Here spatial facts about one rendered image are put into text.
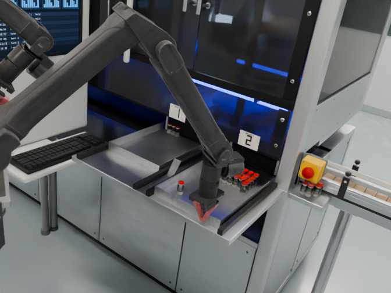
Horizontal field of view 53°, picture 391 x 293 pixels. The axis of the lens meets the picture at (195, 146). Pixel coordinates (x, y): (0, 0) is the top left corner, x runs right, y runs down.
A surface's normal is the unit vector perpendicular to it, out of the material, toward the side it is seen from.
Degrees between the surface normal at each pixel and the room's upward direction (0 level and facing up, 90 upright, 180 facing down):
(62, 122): 90
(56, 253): 0
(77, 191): 90
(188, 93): 95
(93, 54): 95
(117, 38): 102
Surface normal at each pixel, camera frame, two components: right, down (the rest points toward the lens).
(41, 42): 0.51, 0.56
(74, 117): 0.81, 0.35
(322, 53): -0.57, 0.28
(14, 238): 0.14, -0.89
